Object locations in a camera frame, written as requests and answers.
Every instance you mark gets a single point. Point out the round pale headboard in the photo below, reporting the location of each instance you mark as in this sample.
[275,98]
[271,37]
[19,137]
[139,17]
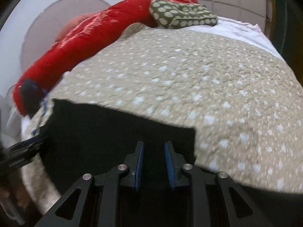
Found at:
[43,31]

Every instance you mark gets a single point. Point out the beige dotted bed cover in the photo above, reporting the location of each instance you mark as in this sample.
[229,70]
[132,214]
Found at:
[245,103]

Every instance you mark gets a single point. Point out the left hand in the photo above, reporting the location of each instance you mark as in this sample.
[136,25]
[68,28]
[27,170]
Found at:
[14,201]

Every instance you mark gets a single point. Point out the small black blue cloth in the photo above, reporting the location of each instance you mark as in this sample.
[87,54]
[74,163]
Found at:
[32,96]

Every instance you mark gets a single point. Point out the pink pillow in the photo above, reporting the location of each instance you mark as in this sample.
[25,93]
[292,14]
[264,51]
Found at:
[73,23]

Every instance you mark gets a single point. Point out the green patterned pillow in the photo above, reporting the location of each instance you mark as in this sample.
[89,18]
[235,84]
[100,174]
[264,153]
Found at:
[176,15]

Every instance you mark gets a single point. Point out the white bed sheet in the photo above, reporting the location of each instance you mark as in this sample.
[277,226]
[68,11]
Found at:
[238,30]

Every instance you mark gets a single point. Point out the red blanket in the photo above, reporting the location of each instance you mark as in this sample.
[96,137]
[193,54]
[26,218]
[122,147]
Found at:
[84,41]

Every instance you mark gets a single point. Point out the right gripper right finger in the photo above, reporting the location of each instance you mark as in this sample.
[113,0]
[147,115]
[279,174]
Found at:
[215,199]

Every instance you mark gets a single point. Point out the black pants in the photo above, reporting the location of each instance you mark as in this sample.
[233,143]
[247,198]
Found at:
[85,138]

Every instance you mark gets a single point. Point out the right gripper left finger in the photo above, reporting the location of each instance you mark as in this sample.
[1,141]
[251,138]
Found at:
[94,200]

